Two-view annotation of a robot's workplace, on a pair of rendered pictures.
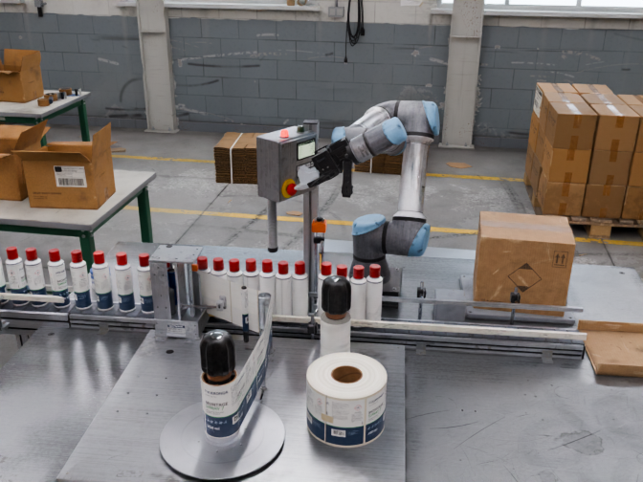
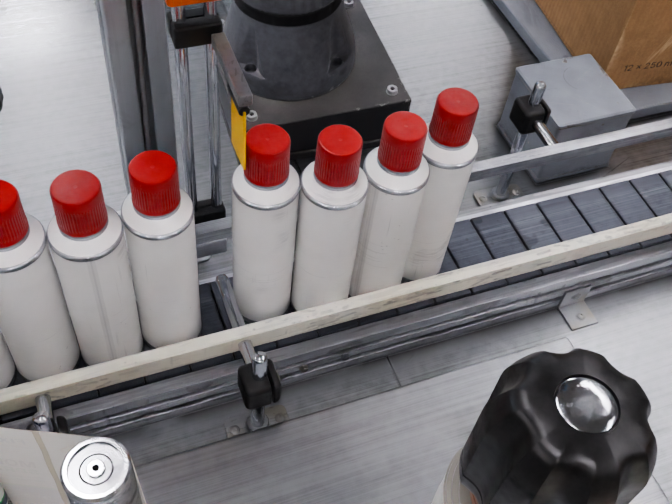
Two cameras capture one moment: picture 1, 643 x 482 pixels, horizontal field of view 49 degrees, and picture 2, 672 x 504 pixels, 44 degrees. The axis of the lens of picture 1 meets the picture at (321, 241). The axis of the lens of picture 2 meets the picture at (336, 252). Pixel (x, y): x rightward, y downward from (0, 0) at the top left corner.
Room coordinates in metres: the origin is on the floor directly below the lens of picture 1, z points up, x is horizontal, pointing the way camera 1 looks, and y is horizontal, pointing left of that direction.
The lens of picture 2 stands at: (1.61, 0.16, 1.50)
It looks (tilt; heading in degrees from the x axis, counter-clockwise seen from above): 52 degrees down; 327
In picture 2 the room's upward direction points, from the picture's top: 9 degrees clockwise
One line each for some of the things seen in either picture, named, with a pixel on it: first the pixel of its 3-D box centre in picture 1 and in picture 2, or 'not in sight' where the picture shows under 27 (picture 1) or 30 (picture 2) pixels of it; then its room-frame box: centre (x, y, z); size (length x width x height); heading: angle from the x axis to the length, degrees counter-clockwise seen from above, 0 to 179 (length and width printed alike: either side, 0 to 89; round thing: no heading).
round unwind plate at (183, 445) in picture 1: (222, 436); not in sight; (1.40, 0.24, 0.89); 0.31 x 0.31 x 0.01
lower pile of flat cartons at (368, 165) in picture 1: (392, 154); not in sight; (6.41, -0.66, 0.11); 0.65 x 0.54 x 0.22; 78
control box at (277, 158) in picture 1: (287, 164); not in sight; (2.08, 0.10, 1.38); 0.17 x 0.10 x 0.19; 139
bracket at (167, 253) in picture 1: (176, 253); not in sight; (1.93, 0.44, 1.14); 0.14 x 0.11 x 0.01; 84
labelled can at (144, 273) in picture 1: (146, 283); not in sight; (2.04, 0.57, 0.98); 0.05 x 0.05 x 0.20
